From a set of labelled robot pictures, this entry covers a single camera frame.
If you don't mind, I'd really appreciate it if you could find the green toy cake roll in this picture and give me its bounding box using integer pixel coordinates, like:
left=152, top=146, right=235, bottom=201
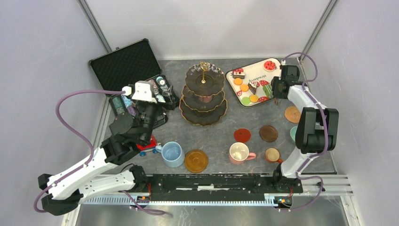
left=263, top=84, right=273, bottom=98

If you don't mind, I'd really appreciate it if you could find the red strawberry toy tart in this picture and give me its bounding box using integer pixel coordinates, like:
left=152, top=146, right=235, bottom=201
left=263, top=61, right=277, bottom=72

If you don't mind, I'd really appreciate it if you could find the chocolate cake slice toy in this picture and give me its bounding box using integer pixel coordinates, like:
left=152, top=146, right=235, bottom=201
left=248, top=81, right=259, bottom=95

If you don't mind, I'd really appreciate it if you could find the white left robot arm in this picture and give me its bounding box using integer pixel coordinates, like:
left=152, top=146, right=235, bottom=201
left=33, top=81, right=177, bottom=216

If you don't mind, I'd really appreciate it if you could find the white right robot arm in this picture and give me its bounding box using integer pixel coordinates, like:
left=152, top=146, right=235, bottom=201
left=271, top=65, right=339, bottom=192

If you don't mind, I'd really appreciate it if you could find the woven rattan coaster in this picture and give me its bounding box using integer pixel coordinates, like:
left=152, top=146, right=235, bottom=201
left=284, top=106, right=301, bottom=123

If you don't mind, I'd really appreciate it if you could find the orange toy macaron lower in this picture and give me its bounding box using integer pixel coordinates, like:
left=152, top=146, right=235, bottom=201
left=249, top=95, right=259, bottom=103

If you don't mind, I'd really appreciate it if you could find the orange toy macaron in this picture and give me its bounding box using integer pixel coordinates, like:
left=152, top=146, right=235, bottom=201
left=233, top=78, right=243, bottom=86
left=240, top=84, right=249, bottom=92
left=249, top=95, right=259, bottom=103

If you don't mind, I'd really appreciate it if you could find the cream strawberry serving tray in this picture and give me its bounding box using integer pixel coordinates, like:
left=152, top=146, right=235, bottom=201
left=225, top=58, right=286, bottom=108

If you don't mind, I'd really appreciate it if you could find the green toy macaron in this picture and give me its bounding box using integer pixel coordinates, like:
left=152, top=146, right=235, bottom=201
left=241, top=97, right=251, bottom=105

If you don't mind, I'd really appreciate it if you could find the three-tier black gold cake stand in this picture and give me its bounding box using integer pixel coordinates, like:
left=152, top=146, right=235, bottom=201
left=179, top=62, right=228, bottom=126

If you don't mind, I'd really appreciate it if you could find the orange toy macaron middle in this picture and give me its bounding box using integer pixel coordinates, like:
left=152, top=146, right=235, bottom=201
left=240, top=84, right=249, bottom=92

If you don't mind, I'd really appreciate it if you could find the red toy car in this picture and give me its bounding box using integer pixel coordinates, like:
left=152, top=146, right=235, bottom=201
left=136, top=135, right=161, bottom=157

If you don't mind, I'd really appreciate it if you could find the dark brown wooden coaster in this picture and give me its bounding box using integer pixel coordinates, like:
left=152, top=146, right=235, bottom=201
left=259, top=125, right=279, bottom=142

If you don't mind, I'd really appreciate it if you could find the mint green cup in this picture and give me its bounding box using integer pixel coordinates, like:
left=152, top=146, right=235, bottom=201
left=290, top=126, right=298, bottom=142

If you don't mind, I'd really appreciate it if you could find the black poker chip case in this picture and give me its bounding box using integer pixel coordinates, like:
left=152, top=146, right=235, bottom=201
left=88, top=38, right=181, bottom=132

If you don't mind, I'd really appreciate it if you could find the orange toy macaron upper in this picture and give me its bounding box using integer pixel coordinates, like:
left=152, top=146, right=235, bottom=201
left=233, top=78, right=243, bottom=86

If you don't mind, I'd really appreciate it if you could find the light blue mug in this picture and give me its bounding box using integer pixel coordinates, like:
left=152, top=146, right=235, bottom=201
left=155, top=141, right=185, bottom=168

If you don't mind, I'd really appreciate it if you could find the strawberry layer cake slice toy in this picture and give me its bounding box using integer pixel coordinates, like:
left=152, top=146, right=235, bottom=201
left=231, top=68, right=246, bottom=80

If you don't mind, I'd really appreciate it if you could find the red round coaster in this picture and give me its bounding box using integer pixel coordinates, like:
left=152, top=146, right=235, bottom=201
left=233, top=128, right=251, bottom=143

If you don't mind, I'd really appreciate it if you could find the small orange brown cup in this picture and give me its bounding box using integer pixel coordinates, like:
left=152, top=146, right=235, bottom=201
left=265, top=148, right=283, bottom=163

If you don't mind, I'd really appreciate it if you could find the amber glass saucer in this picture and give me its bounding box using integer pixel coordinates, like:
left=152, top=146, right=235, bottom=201
left=184, top=150, right=208, bottom=173

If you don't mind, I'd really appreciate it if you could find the pink mug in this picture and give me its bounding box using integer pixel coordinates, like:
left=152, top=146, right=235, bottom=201
left=229, top=142, right=257, bottom=165

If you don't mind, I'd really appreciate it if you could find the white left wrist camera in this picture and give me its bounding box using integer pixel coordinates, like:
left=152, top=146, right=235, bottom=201
left=122, top=81, right=157, bottom=103

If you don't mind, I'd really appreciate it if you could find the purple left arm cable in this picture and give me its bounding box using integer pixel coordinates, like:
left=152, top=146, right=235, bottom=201
left=33, top=89, right=125, bottom=213

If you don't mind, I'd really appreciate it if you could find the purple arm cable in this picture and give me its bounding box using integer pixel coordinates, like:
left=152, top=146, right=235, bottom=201
left=277, top=52, right=329, bottom=211
left=33, top=89, right=125, bottom=213

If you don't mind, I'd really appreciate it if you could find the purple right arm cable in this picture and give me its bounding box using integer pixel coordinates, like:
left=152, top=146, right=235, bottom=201
left=277, top=52, right=329, bottom=211

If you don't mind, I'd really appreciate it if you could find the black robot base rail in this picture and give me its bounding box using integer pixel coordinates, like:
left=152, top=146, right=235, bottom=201
left=128, top=173, right=303, bottom=206

